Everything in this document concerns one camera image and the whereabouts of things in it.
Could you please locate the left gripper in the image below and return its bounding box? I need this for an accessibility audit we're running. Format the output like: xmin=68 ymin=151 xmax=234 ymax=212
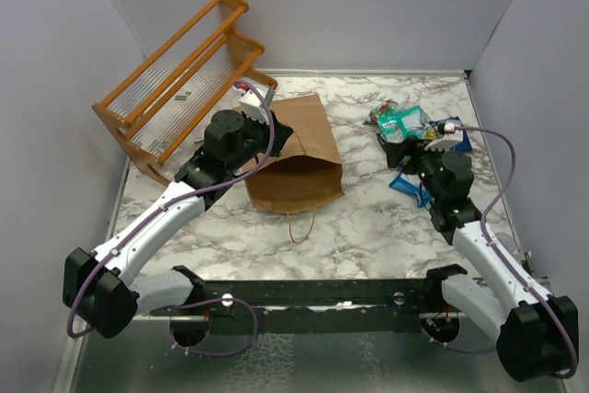
xmin=227 ymin=108 xmax=294 ymax=173

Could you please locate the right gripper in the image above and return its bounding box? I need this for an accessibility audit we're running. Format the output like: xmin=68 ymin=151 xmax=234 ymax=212
xmin=384 ymin=135 xmax=450 ymax=203

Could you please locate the small light blue packet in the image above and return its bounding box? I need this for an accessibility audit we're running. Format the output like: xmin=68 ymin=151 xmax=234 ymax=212
xmin=388 ymin=157 xmax=433 ymax=208

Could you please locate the teal white snack bag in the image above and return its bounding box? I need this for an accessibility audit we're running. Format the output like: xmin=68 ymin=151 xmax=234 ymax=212
xmin=377 ymin=106 xmax=436 ymax=143

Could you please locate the dark blue chilli snack bag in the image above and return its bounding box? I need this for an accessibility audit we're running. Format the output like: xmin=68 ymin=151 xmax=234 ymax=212
xmin=432 ymin=116 xmax=472 ymax=153

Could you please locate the brown paper bag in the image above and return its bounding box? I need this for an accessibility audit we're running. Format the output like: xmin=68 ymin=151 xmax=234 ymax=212
xmin=245 ymin=94 xmax=344 ymax=217

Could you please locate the green red snack bag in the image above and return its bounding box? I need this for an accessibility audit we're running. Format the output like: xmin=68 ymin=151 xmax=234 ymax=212
xmin=364 ymin=99 xmax=403 ymax=125

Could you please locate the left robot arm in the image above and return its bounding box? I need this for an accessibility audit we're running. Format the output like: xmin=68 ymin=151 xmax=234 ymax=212
xmin=63 ymin=110 xmax=294 ymax=339

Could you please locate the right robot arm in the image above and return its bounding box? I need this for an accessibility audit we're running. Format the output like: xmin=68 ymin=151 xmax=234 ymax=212
xmin=381 ymin=136 xmax=579 ymax=382

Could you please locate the orange wooden rack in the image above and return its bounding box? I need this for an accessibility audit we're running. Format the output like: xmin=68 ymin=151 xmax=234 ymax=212
xmin=93 ymin=0 xmax=277 ymax=185

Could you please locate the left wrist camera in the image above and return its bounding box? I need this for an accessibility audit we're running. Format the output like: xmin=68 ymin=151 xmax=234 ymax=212
xmin=234 ymin=82 xmax=275 ymax=125

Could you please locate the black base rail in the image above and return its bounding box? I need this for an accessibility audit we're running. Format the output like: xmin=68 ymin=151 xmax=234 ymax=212
xmin=152 ymin=264 xmax=465 ymax=335

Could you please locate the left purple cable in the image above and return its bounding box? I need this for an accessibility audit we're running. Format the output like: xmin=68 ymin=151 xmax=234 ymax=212
xmin=67 ymin=79 xmax=277 ymax=357

